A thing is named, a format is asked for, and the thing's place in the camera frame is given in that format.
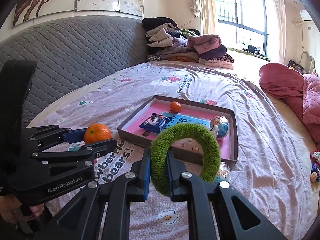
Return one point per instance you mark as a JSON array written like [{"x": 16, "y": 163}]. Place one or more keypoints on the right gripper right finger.
[{"x": 216, "y": 211}]

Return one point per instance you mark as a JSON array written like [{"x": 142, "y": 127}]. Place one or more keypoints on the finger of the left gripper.
[
  {"x": 74, "y": 136},
  {"x": 96, "y": 150}
]

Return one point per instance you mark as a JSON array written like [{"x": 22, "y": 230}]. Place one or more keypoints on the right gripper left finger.
[{"x": 102, "y": 211}]

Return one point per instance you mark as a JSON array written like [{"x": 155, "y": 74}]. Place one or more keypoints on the orange mandarin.
[
  {"x": 97, "y": 133},
  {"x": 175, "y": 107}
]

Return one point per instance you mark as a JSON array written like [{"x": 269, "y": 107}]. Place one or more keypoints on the blue surprise egg toy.
[{"x": 223, "y": 174}]

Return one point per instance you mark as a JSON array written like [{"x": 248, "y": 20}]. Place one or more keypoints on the dark blue snack packet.
[{"x": 155, "y": 123}]

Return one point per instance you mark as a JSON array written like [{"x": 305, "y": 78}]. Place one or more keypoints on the cream sheer hair scrunchie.
[{"x": 192, "y": 145}]

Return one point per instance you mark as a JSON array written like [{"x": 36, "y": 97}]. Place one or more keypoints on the red-top surprise egg toy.
[{"x": 219, "y": 127}]

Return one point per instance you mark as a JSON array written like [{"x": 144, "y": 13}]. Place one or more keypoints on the person's left hand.
[{"x": 9, "y": 206}]

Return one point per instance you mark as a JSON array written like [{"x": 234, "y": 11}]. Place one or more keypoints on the pink strawberry bed sheet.
[{"x": 270, "y": 171}]

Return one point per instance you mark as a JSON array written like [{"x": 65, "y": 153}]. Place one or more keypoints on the shallow grey cardboard tray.
[{"x": 180, "y": 129}]

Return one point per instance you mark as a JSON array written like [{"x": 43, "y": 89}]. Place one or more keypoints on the grey quilted headboard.
[{"x": 74, "y": 52}]

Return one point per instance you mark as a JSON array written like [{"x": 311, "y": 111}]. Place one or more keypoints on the small plush doll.
[{"x": 314, "y": 174}]

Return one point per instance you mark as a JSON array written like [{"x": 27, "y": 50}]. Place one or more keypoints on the pink and blue book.
[{"x": 180, "y": 127}]

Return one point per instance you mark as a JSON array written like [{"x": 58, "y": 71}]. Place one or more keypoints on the pile of folded clothes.
[{"x": 166, "y": 41}]

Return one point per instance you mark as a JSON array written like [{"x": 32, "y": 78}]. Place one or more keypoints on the pink quilted duvet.
[{"x": 299, "y": 91}]

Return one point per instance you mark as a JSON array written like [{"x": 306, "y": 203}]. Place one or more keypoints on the beige curtain left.
[{"x": 206, "y": 10}]

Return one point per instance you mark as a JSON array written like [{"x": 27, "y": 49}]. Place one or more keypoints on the beige curtain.
[
  {"x": 206, "y": 10},
  {"x": 281, "y": 18}
]

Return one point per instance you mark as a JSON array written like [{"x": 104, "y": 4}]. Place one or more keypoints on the white air conditioner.
[{"x": 305, "y": 16}]

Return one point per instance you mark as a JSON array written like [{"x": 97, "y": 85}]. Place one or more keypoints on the beige curtain right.
[{"x": 281, "y": 18}]

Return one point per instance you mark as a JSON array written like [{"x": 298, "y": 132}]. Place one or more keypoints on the window with dark frame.
[{"x": 245, "y": 21}]

